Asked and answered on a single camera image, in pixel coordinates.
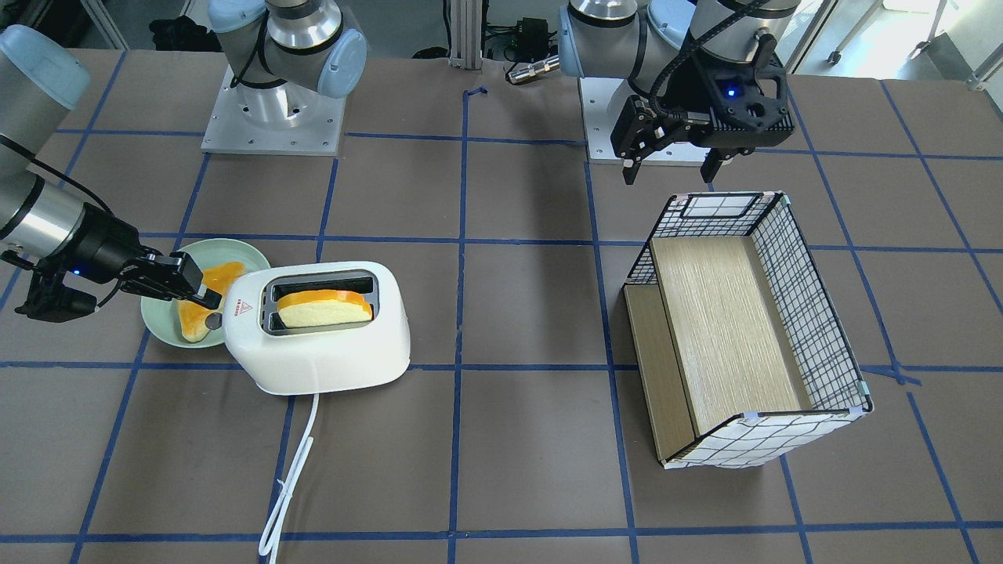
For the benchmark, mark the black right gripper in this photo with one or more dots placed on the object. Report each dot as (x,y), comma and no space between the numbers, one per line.
(108,244)

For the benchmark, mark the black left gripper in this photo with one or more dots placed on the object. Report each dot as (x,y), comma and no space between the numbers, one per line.
(691,97)

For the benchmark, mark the white two-slot toaster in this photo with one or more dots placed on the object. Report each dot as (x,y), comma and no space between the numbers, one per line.
(319,359)

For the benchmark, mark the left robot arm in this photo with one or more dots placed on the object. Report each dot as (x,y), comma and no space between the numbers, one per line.
(646,45)

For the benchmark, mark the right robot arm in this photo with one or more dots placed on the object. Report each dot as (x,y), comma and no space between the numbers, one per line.
(287,59)

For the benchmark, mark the bread slice in toaster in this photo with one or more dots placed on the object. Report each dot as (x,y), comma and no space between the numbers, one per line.
(323,307)

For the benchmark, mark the triangular toast on plate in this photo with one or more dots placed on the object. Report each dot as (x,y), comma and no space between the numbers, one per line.
(192,316)

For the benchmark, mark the light green plate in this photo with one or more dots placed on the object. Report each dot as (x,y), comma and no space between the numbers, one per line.
(161,316)

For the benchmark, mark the silver metal connector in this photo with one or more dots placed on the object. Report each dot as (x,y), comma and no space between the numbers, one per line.
(523,73)

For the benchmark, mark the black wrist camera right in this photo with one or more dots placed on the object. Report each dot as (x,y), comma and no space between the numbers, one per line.
(50,300)

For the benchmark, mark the wire basket with wooden shelf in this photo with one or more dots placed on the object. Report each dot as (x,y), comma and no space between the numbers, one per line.
(741,352)

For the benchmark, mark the aluminium frame post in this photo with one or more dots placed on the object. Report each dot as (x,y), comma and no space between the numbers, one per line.
(465,22)

